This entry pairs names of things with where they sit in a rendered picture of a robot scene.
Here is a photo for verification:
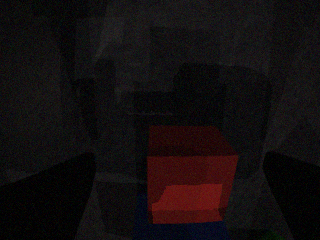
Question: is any red block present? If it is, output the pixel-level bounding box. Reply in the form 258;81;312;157
148;125;239;224

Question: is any blue block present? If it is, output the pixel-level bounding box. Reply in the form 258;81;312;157
132;193;232;240

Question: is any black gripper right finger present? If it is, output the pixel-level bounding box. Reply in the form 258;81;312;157
263;151;320;240

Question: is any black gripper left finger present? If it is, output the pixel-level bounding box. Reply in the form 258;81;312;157
0;152;96;240

